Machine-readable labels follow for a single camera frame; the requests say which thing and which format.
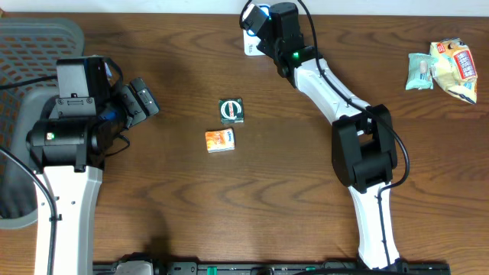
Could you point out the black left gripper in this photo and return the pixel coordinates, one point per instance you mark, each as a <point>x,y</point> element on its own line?
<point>127,97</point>

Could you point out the orange small snack box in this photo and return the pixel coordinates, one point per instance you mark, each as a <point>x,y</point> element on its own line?
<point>221,140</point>

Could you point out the round green label package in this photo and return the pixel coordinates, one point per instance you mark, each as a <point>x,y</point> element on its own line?
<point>231,111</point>

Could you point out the teal snack packet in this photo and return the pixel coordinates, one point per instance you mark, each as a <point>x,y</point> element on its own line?
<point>419,71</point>

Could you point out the white blue snack bag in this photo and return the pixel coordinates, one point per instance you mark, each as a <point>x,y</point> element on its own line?
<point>455,71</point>

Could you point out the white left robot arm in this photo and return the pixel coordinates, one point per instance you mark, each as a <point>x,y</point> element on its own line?
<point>66,203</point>

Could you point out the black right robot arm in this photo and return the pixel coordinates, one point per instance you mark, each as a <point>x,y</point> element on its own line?
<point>364,151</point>

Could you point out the white barcode scanner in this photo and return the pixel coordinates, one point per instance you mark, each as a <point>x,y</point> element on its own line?
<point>251,41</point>

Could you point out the grey plastic mesh basket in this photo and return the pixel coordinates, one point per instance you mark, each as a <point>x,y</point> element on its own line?
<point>30,48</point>

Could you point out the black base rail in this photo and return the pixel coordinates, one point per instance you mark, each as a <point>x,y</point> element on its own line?
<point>229,268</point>

